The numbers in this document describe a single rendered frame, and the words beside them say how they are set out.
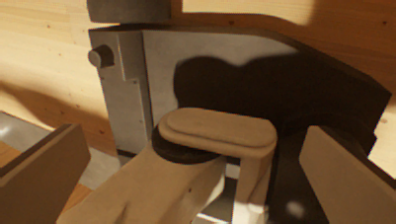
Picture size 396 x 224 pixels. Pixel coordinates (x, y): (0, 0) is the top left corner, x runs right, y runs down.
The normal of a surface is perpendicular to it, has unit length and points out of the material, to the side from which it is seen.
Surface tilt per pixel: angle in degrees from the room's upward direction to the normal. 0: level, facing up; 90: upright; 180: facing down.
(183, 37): 0
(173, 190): 90
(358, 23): 0
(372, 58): 0
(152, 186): 90
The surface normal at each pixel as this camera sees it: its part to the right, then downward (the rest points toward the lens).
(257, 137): 0.00, -0.88
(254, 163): -0.34, 0.45
